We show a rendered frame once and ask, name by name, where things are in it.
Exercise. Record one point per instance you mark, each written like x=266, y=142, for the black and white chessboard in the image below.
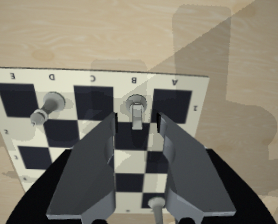
x=140, y=168

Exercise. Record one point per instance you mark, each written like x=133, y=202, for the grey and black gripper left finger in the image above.
x=78, y=187

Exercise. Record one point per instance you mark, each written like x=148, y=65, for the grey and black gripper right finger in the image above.
x=202, y=186

